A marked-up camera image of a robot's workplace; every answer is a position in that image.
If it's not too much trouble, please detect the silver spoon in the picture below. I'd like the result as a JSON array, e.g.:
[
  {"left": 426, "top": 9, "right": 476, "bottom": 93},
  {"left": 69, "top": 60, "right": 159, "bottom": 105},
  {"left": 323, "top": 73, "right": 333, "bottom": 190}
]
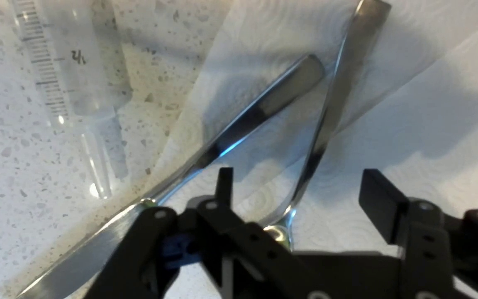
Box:
[{"left": 260, "top": 0, "right": 391, "bottom": 249}]

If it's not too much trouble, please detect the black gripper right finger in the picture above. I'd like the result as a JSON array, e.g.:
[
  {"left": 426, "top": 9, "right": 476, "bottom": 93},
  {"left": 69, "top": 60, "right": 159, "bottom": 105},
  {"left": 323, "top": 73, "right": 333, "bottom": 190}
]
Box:
[{"left": 358, "top": 170, "right": 478, "bottom": 299}]

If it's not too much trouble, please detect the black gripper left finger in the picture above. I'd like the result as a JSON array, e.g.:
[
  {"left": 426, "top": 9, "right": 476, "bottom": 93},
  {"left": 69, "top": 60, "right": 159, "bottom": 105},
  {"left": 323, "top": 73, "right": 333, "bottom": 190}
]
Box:
[{"left": 86, "top": 168, "right": 305, "bottom": 299}]

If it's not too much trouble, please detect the silver butter knife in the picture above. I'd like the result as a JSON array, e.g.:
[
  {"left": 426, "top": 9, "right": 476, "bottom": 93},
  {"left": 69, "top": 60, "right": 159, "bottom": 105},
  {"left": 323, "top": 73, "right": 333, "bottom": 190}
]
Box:
[{"left": 16, "top": 55, "right": 325, "bottom": 299}]

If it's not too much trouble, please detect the white paper towel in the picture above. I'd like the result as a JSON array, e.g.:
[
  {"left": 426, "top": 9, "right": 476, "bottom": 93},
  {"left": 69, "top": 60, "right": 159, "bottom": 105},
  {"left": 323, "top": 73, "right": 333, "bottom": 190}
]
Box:
[{"left": 152, "top": 0, "right": 478, "bottom": 251}]

